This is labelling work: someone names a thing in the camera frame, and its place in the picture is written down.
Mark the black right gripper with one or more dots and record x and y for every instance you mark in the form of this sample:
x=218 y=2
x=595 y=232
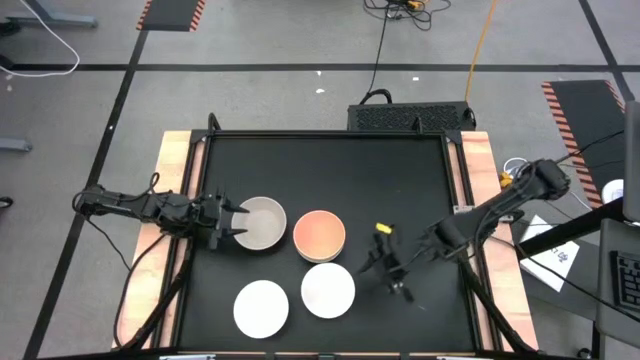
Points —
x=392 y=267

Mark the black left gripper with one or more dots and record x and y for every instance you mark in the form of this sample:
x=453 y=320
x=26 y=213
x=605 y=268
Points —
x=205 y=216

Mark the beige bowl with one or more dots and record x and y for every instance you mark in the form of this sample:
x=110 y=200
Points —
x=260 y=225

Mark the white plate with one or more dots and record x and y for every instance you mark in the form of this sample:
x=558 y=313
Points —
x=260 y=308
x=327 y=290

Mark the orange bowl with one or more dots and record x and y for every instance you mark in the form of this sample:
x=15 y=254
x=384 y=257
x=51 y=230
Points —
x=319 y=234

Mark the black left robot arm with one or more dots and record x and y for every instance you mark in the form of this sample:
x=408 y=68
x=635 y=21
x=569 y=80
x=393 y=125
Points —
x=125 y=206

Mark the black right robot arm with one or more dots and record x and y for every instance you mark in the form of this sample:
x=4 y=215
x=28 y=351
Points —
x=480 y=220

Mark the yellow tape tag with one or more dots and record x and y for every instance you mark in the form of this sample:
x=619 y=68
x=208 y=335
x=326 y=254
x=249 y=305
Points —
x=383 y=228

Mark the black computer case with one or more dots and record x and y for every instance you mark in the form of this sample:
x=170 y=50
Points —
x=410 y=117

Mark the white paper sheet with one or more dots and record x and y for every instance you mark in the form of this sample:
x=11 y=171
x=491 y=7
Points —
x=555 y=262

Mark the black diagonal bar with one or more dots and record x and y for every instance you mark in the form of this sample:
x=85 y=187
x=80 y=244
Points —
x=565 y=232

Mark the black hazard striped floor mat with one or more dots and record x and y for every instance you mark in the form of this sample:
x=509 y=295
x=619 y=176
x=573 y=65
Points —
x=585 y=125
x=170 y=14

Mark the grey table foot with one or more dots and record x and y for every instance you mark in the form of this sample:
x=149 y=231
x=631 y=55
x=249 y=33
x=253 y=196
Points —
x=60 y=21
x=15 y=145

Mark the white cup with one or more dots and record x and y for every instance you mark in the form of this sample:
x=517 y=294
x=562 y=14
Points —
x=612 y=191

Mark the grey desk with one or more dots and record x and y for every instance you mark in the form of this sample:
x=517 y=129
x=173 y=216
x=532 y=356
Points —
x=615 y=330

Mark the black keyboard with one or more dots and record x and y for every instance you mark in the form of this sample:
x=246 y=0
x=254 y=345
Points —
x=627 y=280

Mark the grey monitor panel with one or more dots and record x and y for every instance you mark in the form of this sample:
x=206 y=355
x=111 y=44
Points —
x=634 y=160

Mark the black looped frame bracket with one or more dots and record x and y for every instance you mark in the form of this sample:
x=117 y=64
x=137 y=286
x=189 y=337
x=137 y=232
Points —
x=214 y=122
x=417 y=125

